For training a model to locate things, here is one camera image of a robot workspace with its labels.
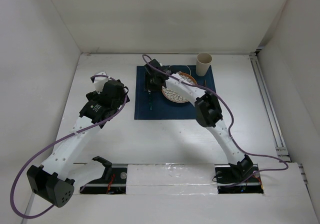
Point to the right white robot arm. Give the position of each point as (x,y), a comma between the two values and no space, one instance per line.
(208,113)

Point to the blue whale cloth napkin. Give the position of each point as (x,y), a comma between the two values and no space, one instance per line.
(163,109)

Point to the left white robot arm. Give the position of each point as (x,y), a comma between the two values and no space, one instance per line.
(55,180)

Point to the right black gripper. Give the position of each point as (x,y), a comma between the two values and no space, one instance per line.
(148,85)

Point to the floral orange-rimmed plate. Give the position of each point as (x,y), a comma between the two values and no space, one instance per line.
(173,96)

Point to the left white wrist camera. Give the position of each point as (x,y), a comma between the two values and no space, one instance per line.
(99,81)

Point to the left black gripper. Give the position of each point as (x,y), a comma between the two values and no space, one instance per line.
(94,96)

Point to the green-handled metal fork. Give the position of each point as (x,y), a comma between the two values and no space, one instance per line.
(150,99)

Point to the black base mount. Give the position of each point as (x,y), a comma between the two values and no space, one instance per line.
(224,178)
(113,180)

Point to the aluminium side rail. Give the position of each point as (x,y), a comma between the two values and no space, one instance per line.
(279,142)

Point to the beige ceramic cup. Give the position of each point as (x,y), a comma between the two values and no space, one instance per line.
(203,62)

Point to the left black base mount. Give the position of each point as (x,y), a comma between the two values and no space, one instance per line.
(113,180)

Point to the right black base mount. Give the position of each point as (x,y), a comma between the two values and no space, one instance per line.
(224,178)

